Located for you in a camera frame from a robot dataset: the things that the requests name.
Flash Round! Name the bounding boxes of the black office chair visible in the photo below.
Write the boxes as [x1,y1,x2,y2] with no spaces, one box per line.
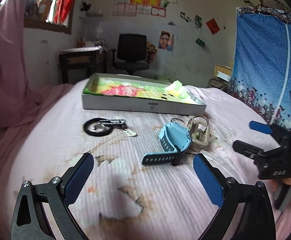
[111,34,149,75]

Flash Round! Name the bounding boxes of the cartoon wall poster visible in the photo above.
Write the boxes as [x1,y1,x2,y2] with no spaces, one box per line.
[158,31,173,51]

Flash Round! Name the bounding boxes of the red hanging decoration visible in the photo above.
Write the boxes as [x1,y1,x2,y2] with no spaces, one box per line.
[53,0,75,24]

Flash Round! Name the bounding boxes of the green wall tag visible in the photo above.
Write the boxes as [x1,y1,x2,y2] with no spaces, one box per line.
[196,38,205,47]

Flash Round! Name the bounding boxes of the beige hair claw clip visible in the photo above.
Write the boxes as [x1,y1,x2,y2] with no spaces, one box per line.
[187,119,211,152]

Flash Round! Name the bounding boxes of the wall certificates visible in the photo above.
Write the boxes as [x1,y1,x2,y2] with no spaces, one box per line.
[112,0,178,18]

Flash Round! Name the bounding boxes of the dark wooden desk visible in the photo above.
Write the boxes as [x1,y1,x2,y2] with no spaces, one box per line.
[58,46,107,84]

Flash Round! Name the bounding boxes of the red paper on wall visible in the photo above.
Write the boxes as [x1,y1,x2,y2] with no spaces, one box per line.
[206,18,220,35]

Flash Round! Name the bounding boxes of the silver hair clip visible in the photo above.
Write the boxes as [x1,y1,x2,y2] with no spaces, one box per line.
[124,128,137,137]

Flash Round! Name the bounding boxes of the blue smart watch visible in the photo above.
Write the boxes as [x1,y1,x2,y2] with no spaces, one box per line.
[142,122,192,166]

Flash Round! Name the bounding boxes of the brown thin bangle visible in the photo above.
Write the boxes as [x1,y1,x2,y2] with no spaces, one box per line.
[188,115,209,125]

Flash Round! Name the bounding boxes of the blue fabric wardrobe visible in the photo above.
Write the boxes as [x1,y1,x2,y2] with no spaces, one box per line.
[229,7,291,129]

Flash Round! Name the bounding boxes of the white shallow cardboard box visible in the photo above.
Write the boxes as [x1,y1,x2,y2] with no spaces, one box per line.
[82,73,206,115]

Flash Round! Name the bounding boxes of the colourful paper box liner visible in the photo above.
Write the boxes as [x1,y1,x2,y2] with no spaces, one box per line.
[83,76,198,105]

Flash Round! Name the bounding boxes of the black braided bracelet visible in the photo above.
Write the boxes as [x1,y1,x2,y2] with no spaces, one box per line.
[82,117,128,138]

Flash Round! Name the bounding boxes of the pink curtain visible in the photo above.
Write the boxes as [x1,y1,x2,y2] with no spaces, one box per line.
[0,0,41,135]

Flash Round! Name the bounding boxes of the window with bars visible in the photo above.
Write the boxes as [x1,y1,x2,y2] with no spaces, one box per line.
[0,0,80,35]

